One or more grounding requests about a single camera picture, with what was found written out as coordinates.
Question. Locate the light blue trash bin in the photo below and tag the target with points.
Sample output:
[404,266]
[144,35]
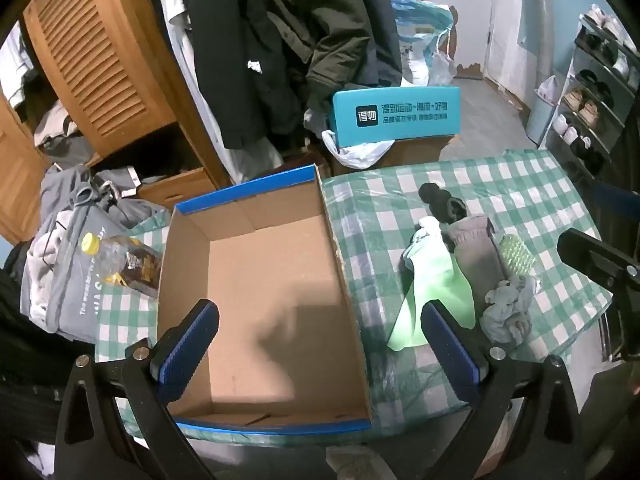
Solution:
[540,120]

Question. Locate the clear plastic bag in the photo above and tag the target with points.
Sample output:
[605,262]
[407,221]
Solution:
[442,70]

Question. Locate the white plastic bag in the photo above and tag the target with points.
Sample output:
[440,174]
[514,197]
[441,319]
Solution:
[357,155]

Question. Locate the green checkered tablecloth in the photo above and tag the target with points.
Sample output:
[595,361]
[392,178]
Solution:
[500,195]

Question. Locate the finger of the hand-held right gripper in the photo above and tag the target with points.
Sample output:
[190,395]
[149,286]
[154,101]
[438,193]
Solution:
[590,255]
[620,202]

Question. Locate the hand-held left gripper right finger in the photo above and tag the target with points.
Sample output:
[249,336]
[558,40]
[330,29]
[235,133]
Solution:
[450,355]

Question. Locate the blue plastic bag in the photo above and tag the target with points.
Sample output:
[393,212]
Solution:
[415,25]

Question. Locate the wooden drawer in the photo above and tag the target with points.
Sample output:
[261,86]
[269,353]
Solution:
[175,190]

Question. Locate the teal shoe box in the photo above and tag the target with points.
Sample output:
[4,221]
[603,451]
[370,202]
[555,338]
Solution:
[400,120]

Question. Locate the olive green jacket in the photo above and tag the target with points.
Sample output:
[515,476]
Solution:
[330,25]

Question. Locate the navy blue jacket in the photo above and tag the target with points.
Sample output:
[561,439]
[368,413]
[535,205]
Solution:
[385,60]

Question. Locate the wooden louvered wardrobe door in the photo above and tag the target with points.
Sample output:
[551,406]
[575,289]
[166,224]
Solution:
[100,60]

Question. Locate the metal shoe rack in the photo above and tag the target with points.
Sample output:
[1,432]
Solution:
[597,62]

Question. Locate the white hanging shirt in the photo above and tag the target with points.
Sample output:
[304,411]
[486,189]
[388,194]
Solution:
[175,35]

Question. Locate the small white bag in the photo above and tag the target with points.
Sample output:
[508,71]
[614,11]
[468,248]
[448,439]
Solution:
[547,87]

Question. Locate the wooden panel wardrobe door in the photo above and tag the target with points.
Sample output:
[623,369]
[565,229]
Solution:
[20,170]

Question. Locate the light green cloth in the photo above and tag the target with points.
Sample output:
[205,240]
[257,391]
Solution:
[430,285]

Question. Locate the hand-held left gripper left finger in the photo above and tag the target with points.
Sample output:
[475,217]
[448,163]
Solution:
[190,350]

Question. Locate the black coat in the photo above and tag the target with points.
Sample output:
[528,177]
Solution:
[240,60]

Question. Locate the plastic bottle with yellow cap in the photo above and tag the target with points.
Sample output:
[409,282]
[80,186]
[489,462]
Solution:
[125,260]

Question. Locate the green sparkly scouring cloth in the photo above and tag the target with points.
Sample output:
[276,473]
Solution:
[517,255]

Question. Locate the cardboard box with blue rim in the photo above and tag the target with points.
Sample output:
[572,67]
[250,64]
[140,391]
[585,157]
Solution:
[280,285]

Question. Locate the black sock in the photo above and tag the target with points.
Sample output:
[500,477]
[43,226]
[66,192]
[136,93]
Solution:
[440,202]

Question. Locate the large grey fleece sock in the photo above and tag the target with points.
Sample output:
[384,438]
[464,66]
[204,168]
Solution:
[475,260]

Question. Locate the blue-grey sock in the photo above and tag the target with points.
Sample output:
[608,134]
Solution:
[505,310]

